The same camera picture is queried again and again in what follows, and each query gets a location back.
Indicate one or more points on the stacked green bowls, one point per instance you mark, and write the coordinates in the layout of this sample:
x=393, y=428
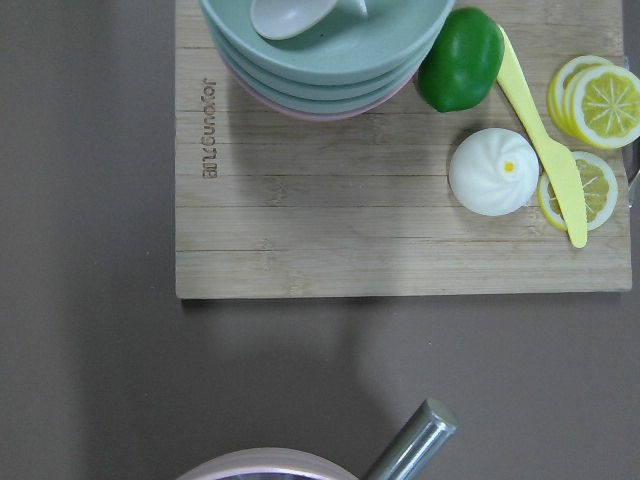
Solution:
x=344, y=65

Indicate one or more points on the white garlic bulb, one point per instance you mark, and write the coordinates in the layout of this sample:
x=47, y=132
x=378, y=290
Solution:
x=494, y=172

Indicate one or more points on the metal ice scoop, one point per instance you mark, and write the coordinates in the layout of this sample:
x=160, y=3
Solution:
x=417, y=442

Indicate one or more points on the white ceramic spoon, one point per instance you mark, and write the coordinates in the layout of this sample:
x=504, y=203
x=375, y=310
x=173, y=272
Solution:
x=284, y=19

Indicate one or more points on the green lime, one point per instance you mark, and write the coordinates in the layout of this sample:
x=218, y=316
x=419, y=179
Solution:
x=462, y=66

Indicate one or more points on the yellow plastic knife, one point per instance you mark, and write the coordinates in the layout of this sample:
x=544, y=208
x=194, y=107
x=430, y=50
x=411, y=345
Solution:
x=556, y=159

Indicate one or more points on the lemon half slice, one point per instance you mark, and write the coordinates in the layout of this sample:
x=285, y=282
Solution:
x=595, y=101

